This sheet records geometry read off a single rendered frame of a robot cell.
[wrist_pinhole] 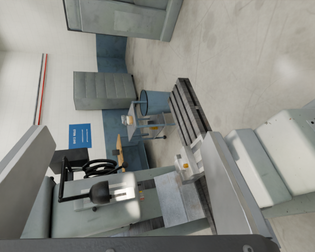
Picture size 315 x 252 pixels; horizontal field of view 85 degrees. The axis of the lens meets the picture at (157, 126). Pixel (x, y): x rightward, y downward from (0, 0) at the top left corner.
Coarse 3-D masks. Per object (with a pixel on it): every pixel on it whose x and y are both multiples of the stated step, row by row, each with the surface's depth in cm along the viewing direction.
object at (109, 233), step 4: (116, 228) 77; (120, 228) 78; (124, 228) 78; (128, 228) 79; (104, 232) 75; (108, 232) 76; (112, 232) 76; (116, 232) 77; (120, 232) 78; (88, 236) 73; (92, 236) 73; (96, 236) 74; (100, 236) 75; (104, 236) 75
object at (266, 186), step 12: (240, 132) 81; (252, 132) 83; (228, 144) 84; (240, 144) 77; (252, 144) 78; (240, 156) 77; (252, 156) 75; (264, 156) 76; (240, 168) 78; (252, 168) 72; (264, 168) 73; (252, 180) 72; (264, 180) 69; (276, 180) 71; (252, 192) 73; (264, 192) 67; (276, 192) 68; (288, 192) 69; (264, 204) 68
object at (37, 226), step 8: (48, 176) 62; (48, 184) 61; (40, 192) 58; (48, 192) 60; (40, 200) 57; (48, 200) 59; (32, 208) 55; (40, 208) 56; (48, 208) 58; (32, 216) 54; (40, 216) 55; (48, 216) 57; (32, 224) 53; (40, 224) 54; (48, 224) 57; (24, 232) 52; (32, 232) 52; (40, 232) 53; (48, 232) 56
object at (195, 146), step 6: (198, 138) 81; (192, 144) 87; (198, 144) 82; (192, 150) 87; (198, 150) 82; (174, 156) 98; (180, 156) 97; (198, 156) 82; (198, 162) 83; (198, 168) 83; (180, 174) 93; (186, 174) 92; (198, 174) 85; (204, 174) 89; (186, 180) 91; (192, 180) 96
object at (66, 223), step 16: (96, 176) 70; (112, 176) 71; (128, 176) 72; (64, 192) 63; (80, 192) 64; (64, 208) 60; (96, 208) 63; (112, 208) 64; (128, 208) 66; (64, 224) 58; (80, 224) 59; (96, 224) 60; (112, 224) 62; (128, 224) 69
